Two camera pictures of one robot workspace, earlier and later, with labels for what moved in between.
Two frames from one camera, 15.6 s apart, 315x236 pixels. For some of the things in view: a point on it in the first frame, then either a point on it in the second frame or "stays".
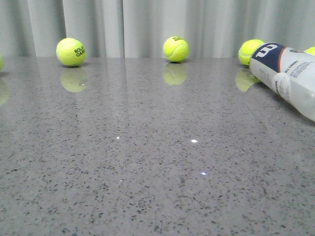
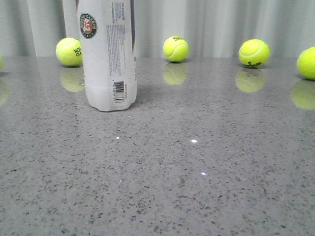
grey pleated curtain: (140, 28) stays
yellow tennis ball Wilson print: (246, 49) stays
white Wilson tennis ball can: (290, 72) -> (108, 53)
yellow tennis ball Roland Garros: (71, 51) stays
